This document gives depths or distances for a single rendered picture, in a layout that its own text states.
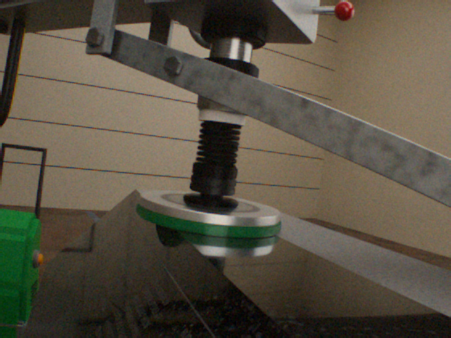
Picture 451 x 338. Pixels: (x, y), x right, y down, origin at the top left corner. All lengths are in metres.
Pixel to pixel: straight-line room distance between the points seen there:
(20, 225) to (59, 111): 3.38
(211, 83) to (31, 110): 4.57
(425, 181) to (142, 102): 5.04
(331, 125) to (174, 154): 5.13
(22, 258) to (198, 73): 1.39
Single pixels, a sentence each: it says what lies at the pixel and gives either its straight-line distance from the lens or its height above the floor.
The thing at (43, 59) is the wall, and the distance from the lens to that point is 5.16.
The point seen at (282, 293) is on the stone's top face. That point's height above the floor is 0.87.
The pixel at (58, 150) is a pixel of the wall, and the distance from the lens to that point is 5.16.
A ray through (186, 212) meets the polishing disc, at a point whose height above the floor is 0.89.
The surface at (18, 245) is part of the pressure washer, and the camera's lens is 1.85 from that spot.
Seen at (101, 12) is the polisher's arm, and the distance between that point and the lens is 0.72.
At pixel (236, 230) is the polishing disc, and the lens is 0.55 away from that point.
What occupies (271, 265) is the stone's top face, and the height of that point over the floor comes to 0.87.
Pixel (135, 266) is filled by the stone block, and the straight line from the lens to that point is 0.55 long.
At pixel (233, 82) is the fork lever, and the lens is 0.57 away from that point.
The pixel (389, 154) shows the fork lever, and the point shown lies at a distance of 0.51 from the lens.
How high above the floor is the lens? 0.98
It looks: 3 degrees down
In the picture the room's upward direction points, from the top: 8 degrees clockwise
